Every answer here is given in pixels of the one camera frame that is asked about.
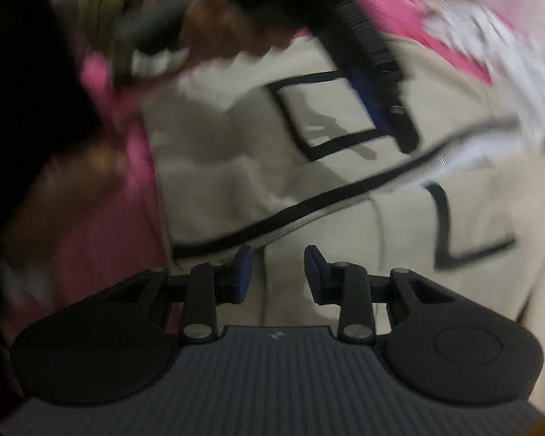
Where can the beige jacket with black trim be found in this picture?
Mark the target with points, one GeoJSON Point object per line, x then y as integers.
{"type": "Point", "coordinates": [236, 181]}

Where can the person's left hand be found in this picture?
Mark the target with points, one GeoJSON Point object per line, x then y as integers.
{"type": "Point", "coordinates": [236, 32]}

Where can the white garment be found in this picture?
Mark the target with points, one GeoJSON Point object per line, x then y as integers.
{"type": "Point", "coordinates": [504, 54]}

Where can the pink floral blanket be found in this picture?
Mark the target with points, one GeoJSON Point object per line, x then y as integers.
{"type": "Point", "coordinates": [113, 236]}

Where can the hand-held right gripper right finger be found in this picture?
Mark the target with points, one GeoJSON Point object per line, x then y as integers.
{"type": "Point", "coordinates": [315, 277]}

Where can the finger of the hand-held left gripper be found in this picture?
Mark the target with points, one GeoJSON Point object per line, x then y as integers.
{"type": "Point", "coordinates": [390, 104]}

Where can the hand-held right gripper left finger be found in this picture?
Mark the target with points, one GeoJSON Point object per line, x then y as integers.
{"type": "Point", "coordinates": [241, 277]}

